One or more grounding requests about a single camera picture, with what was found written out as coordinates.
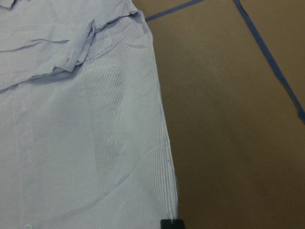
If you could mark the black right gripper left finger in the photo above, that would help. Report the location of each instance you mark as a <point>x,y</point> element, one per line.
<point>166,224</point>

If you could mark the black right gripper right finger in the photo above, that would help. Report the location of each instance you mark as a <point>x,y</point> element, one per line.
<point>178,224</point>

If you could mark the light blue striped shirt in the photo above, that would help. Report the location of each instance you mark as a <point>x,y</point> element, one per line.
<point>83,137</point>

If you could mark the brown paper table cover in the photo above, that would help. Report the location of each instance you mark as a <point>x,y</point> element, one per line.
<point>237,141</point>

